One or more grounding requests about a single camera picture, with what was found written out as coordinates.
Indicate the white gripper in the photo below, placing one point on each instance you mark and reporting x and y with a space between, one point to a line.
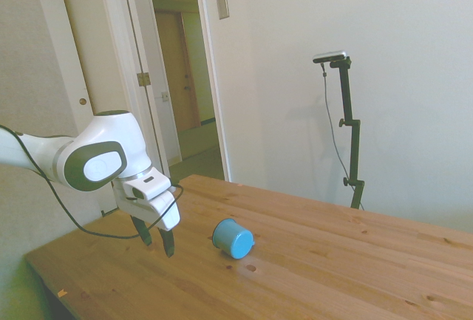
162 211

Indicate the blue enamel mug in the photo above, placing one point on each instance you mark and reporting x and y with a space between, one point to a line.
233 239

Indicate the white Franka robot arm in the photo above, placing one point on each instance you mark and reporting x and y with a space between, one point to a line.
111 128

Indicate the white hallway door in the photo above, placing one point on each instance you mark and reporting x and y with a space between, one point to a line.
164 131

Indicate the brass door knob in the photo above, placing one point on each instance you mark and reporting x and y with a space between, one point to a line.
83 101

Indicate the brass door hinge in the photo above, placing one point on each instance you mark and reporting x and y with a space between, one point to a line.
143 78

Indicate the brown wooden door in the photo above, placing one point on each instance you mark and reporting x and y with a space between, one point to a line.
184 57

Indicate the white open door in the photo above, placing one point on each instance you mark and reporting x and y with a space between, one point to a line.
96 39

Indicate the black camera stand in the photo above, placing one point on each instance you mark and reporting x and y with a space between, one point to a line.
326 94
355 150

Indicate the beige wall switch plate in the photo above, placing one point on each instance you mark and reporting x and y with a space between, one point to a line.
222 6

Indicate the silver black exterior camera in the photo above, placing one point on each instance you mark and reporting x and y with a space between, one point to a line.
330 56

